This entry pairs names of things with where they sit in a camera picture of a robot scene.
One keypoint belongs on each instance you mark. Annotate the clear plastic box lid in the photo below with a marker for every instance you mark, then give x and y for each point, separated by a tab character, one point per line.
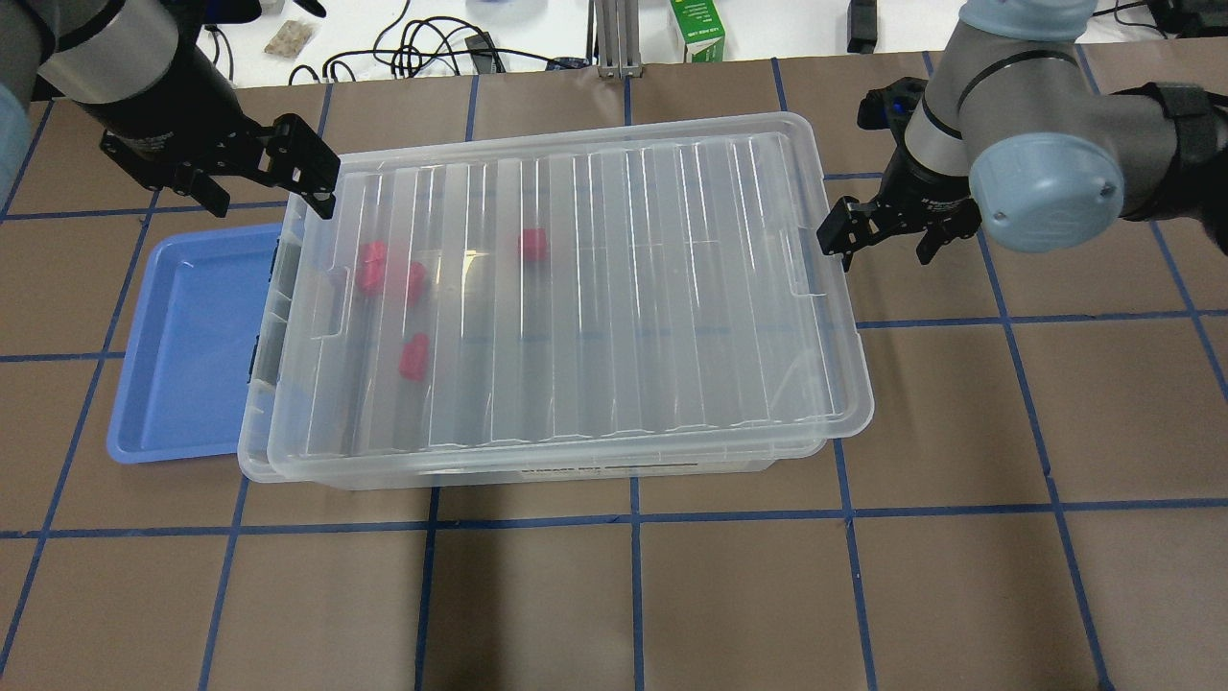
576	288

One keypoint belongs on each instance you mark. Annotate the bag of snacks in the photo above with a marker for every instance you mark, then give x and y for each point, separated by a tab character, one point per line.
291	38

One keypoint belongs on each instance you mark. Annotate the clear plastic storage box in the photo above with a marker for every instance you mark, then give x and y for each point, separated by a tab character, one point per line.
537	461

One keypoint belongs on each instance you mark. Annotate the green white carton box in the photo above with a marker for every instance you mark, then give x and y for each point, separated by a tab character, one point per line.
698	31

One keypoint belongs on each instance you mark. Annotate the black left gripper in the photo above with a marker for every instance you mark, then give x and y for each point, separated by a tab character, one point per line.
171	113

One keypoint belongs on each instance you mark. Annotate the blue plastic tray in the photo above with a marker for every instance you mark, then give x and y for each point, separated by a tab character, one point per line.
185	376

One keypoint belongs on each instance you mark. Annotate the red block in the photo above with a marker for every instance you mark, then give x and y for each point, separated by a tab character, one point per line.
533	244
415	357
371	266
412	284

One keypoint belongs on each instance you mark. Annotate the aluminium frame post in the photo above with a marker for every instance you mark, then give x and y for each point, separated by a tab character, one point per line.
614	39

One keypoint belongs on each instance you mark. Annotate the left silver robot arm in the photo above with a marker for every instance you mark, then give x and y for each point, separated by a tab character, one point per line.
91	52

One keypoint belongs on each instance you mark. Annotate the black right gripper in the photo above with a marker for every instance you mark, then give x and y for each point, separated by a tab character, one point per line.
923	189

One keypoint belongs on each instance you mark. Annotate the black power adapter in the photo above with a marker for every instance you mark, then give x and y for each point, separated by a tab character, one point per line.
485	56

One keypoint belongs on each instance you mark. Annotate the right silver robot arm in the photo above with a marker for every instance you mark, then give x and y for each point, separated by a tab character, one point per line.
1006	137

